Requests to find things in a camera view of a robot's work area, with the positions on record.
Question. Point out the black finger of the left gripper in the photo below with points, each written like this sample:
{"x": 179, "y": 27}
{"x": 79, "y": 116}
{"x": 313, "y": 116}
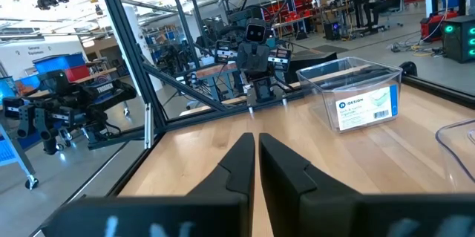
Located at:
{"x": 261, "y": 60}
{"x": 245, "y": 60}

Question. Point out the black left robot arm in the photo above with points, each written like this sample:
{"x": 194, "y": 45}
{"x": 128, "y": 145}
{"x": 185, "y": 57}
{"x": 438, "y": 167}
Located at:
{"x": 264, "y": 90}

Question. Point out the blue wheeled cart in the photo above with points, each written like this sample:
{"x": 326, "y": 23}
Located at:
{"x": 7, "y": 148}

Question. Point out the black aluminium gantry frame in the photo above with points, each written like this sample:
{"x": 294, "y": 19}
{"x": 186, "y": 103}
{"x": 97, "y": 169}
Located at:
{"x": 128, "y": 44}

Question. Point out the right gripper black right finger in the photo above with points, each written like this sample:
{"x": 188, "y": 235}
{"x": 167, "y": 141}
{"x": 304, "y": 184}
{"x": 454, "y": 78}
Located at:
{"x": 285, "y": 177}

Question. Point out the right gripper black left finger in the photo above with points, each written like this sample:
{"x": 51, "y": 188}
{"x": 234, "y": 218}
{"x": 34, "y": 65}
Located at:
{"x": 237, "y": 170}

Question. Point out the clear plastic bin with label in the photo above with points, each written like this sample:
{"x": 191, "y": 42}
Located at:
{"x": 371, "y": 110}

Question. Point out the red storage crate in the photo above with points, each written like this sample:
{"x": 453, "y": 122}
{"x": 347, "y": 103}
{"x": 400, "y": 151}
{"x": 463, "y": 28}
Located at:
{"x": 78, "y": 73}

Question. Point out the black computer tower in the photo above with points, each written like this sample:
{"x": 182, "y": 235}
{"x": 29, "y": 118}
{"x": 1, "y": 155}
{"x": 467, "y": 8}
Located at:
{"x": 456, "y": 44}

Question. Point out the grey office chair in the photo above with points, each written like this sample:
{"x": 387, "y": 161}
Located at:
{"x": 399, "y": 12}

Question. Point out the background black robot arm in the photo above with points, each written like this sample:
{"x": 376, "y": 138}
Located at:
{"x": 107, "y": 92}

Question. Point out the red storage bins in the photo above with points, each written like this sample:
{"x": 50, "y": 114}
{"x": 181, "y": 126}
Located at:
{"x": 297, "y": 8}

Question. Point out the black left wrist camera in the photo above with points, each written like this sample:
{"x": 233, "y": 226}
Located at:
{"x": 256, "y": 32}

